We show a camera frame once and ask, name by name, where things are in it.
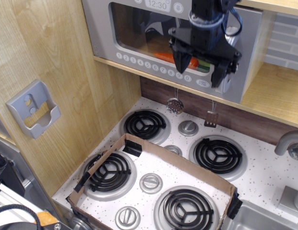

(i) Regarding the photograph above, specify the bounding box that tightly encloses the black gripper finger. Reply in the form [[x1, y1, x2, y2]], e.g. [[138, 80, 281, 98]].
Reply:
[[172, 40, 192, 73], [211, 61, 231, 88]]

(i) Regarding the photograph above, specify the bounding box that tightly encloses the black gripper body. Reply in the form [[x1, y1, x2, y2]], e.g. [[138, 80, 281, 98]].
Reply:
[[168, 20, 242, 73]]

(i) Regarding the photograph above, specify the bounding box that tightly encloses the grey toy microwave door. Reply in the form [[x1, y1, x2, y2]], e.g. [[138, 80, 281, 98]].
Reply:
[[83, 0, 263, 103]]

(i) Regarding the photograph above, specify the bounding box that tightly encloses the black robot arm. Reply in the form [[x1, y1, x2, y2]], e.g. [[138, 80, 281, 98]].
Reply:
[[168, 0, 243, 88]]

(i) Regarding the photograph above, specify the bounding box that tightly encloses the orange toy carrot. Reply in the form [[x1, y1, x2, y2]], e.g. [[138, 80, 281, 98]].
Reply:
[[153, 52, 199, 69]]

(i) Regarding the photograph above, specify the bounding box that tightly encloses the green toy plate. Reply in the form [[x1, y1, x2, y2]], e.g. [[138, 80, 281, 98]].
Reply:
[[198, 59, 211, 73]]

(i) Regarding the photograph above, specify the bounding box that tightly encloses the hanging silver spatula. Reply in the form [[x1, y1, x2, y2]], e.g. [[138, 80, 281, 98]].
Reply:
[[204, 101, 218, 128]]

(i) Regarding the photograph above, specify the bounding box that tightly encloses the hanging silver skimmer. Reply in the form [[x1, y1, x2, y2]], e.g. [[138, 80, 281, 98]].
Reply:
[[166, 88, 184, 115]]

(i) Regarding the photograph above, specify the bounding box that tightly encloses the back grey stove knob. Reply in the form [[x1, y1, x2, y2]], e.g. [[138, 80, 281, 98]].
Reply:
[[178, 120, 199, 137]]

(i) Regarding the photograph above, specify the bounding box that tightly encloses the grey stove knob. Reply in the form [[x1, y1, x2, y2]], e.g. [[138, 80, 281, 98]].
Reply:
[[115, 206, 141, 230], [139, 173, 163, 194], [178, 120, 199, 137]]

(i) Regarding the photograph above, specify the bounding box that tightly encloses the back left black burner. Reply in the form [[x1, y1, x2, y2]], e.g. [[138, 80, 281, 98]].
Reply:
[[119, 109, 171, 145]]

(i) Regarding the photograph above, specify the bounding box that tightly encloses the black burner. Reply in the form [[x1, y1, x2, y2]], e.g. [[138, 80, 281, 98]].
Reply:
[[153, 185, 220, 230], [119, 109, 171, 145], [84, 151, 137, 201], [188, 135, 248, 182]]

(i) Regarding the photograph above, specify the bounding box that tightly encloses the back right black burner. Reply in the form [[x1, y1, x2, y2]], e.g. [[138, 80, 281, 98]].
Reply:
[[188, 135, 248, 182]]

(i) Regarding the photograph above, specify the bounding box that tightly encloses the small middle grey knob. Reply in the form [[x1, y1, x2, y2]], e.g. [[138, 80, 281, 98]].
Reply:
[[164, 145, 182, 156]]

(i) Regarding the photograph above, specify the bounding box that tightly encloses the grey toy faucet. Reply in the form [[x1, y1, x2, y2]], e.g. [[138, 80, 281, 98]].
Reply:
[[274, 131, 298, 161]]

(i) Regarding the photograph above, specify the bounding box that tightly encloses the centre grey stove knob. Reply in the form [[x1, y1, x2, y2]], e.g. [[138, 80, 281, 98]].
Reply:
[[139, 173, 163, 194]]

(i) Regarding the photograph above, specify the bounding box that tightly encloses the front left black burner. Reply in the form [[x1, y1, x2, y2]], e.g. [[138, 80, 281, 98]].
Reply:
[[84, 151, 137, 201]]

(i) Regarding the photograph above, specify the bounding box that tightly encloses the front right black burner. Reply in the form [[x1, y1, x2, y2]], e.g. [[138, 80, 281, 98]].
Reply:
[[153, 185, 220, 230]]

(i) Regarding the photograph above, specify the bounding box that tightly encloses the grey faucet base block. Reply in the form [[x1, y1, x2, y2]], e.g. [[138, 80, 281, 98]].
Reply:
[[277, 186, 298, 217]]

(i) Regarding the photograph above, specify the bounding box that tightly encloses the steel toy sink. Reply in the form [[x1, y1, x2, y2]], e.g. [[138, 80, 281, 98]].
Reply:
[[221, 200, 298, 230]]

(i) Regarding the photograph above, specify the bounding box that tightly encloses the front grey stove knob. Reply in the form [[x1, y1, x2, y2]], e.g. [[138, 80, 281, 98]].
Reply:
[[115, 206, 141, 230]]

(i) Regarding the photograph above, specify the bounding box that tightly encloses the brown cardboard frame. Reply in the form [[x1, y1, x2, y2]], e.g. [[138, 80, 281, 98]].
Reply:
[[67, 134, 242, 230]]

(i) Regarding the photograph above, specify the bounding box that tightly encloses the grey wall holder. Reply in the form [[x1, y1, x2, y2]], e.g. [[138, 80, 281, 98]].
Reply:
[[6, 79, 61, 139]]

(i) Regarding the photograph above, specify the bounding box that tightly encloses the black braided cable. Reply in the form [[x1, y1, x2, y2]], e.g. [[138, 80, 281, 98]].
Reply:
[[0, 204, 41, 230]]

